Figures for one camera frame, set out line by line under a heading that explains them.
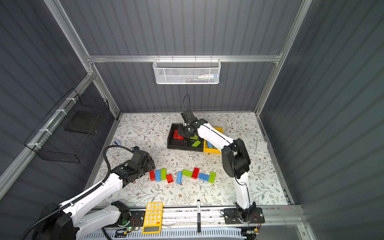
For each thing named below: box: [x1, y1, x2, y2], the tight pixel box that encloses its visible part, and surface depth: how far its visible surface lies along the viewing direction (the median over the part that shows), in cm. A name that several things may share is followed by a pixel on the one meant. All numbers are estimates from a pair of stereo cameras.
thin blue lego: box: [176, 171, 183, 185], surface depth 88 cm
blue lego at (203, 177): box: [198, 172, 210, 182], surface depth 88 cm
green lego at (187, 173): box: [182, 169, 193, 178], surface depth 91 cm
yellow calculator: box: [142, 202, 164, 234], surface depth 74 cm
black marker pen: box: [197, 199, 201, 233], surface depth 76 cm
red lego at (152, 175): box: [149, 170, 156, 182], surface depth 87 cm
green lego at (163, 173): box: [160, 168, 167, 180], surface depth 89 cm
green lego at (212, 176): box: [209, 171, 216, 184], surface depth 88 cm
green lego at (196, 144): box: [191, 140, 201, 147], surface depth 103 cm
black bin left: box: [167, 123, 188, 150], surface depth 98 cm
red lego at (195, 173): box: [191, 167, 200, 180], surface depth 90 cm
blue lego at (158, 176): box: [155, 169, 162, 182], surface depth 88 cm
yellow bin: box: [203, 139, 222, 154], surface depth 98 cm
